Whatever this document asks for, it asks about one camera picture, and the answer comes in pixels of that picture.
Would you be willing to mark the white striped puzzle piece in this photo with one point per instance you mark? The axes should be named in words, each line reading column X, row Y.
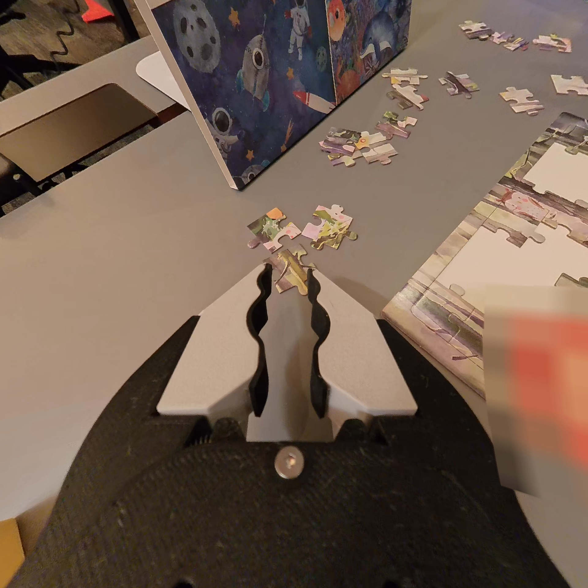
column 521, row 99

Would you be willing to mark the jigsaw puzzle board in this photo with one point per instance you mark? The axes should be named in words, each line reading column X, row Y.
column 487, row 257

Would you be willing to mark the scattered loose puzzle pieces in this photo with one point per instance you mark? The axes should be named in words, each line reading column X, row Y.
column 328, row 227

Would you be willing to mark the green yellow puzzle piece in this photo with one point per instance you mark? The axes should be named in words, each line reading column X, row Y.
column 289, row 275

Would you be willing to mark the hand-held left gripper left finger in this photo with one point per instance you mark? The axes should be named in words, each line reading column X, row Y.
column 206, row 367

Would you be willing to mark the brown chair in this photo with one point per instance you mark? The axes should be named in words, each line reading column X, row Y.
column 78, row 128

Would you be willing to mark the illustrated puzzle box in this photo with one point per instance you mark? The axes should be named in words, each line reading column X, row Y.
column 257, row 92

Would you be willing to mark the yellow cardboard box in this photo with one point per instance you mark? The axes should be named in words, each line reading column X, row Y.
column 9, row 544

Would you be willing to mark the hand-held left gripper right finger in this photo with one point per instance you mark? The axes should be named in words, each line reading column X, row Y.
column 367, row 367

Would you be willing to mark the red plastic object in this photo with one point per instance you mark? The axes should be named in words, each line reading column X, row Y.
column 97, row 9

